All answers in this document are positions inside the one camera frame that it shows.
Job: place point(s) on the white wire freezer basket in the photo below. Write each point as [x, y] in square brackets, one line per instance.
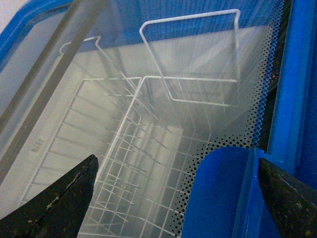
[179, 88]
[81, 118]

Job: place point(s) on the white blue chest freezer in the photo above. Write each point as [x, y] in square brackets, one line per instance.
[294, 86]

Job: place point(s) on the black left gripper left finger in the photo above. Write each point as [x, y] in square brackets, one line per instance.
[59, 210]

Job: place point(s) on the glass sliding freezer lid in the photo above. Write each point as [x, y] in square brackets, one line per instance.
[223, 198]

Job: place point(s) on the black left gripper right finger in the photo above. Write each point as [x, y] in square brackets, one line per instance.
[291, 203]

